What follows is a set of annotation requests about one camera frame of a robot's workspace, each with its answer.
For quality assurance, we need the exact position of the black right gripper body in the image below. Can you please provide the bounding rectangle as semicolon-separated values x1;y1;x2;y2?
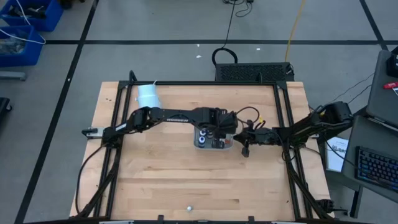
243;119;275;158

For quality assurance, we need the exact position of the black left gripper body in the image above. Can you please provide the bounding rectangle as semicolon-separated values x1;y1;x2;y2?
213;107;239;133

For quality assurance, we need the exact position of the light grey plastic bin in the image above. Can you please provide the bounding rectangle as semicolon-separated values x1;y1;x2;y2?
193;124;234;151

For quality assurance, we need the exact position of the black vented computer case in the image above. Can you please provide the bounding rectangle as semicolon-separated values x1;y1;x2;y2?
215;62;295;83

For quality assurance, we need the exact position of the white paper sheet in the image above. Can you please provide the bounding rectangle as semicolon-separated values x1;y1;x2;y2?
325;136;350;173

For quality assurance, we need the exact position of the white cylindrical container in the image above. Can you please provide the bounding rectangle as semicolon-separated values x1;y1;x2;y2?
135;81;162;110

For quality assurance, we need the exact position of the grey desk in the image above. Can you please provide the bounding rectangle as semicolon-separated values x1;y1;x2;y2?
366;49;398;127
341;115;398;203

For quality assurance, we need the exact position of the computer keyboard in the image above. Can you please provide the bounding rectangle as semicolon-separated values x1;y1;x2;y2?
355;145;398;192

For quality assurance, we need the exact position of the black desk item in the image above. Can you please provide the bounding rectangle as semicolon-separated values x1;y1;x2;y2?
386;46;398;78

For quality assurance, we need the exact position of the blue storage bin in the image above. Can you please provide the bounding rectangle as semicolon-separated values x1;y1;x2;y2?
0;25;45;68
0;0;65;32

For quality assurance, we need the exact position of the grey metal bar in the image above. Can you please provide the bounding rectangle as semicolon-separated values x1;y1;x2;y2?
0;71;27;82

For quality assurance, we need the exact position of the black floor object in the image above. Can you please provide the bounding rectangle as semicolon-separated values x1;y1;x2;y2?
0;97;14;114

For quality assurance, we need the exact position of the black aluminium table frame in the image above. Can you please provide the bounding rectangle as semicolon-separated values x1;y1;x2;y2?
74;70;333;223

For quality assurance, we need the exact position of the black floor cable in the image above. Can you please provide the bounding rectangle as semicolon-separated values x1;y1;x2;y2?
211;0;239;67

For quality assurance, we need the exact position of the thick yellow cable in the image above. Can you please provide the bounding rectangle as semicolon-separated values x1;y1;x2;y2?
284;0;307;63

